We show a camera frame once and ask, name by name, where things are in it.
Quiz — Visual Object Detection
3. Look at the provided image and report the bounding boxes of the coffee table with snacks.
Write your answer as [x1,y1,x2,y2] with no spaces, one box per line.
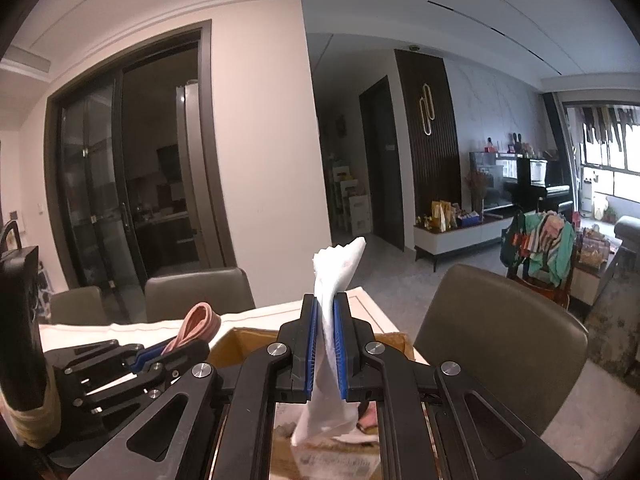
[572,225,624,307]

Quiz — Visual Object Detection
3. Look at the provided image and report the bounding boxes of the group of snack packets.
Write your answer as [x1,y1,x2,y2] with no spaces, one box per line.
[417,200,484,231]

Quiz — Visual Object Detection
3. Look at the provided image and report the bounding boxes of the black piano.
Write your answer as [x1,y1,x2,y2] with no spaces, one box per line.
[502,156,574,222]

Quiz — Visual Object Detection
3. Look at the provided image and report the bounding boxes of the gold wall ornament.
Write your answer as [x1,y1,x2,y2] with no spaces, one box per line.
[418,82,435,137]

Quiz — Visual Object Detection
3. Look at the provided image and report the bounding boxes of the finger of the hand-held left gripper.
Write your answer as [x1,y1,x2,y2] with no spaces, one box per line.
[75,338,211,412]
[64,339,168,375]

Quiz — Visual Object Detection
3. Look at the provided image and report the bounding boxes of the person's left forearm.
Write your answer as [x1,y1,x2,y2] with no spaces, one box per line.
[10,369,64,449]

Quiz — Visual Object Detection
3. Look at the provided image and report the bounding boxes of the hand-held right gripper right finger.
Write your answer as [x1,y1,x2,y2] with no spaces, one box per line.
[334,292,583,480]

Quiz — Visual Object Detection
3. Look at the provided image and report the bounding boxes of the pink hair band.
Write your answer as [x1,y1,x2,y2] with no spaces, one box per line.
[161,302,222,357]

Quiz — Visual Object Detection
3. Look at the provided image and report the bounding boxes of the white low cabinet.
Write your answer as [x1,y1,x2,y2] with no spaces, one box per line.
[413,215,519,274]

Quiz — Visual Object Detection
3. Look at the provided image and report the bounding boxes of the brown cardboard box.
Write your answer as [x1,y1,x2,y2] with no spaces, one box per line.
[207,327,417,480]

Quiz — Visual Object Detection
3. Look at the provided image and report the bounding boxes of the dark wooden door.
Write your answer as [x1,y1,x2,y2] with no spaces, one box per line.
[359,76,405,252]

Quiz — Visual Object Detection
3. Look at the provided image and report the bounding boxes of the grey mottled rug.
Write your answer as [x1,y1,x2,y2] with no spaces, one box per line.
[584,240,640,377]

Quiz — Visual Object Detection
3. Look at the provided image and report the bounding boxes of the dark slatted wall panel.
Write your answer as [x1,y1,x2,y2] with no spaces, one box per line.
[394,49,463,234]

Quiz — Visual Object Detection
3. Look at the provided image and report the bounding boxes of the large window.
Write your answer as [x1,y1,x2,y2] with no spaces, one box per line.
[562,102,640,212]

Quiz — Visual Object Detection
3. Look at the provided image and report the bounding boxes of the white tissue cloth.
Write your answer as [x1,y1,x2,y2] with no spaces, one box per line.
[291,236,368,448]

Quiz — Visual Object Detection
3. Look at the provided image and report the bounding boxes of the grey dining chair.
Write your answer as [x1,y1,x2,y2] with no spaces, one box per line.
[145,267,257,323]
[412,264,590,437]
[50,286,111,327]

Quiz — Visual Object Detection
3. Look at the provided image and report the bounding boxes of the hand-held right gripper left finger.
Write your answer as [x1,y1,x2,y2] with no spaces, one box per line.
[67,294,321,480]

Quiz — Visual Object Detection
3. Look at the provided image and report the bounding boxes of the small decorative figurines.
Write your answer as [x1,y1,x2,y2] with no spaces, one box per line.
[482,132,532,157]

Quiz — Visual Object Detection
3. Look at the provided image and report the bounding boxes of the grey sofa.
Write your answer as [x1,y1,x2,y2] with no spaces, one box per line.
[614,215,640,245]

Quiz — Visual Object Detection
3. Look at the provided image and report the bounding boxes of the dried flower vase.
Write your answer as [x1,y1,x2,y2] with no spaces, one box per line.
[465,170,494,214]

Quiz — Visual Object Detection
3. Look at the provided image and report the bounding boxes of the stack of cardboard boxes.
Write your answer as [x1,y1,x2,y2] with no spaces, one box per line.
[327,157,374,235]

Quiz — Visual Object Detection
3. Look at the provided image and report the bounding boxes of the dark glass sliding door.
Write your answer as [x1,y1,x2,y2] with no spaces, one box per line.
[44,20,237,297]

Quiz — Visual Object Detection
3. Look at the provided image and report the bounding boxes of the pile of colourful clothes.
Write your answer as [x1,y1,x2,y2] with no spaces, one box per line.
[501,210,577,287]

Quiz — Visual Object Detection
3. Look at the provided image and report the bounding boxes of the wooden chair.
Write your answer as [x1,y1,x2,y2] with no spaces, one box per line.
[506,255,572,308]

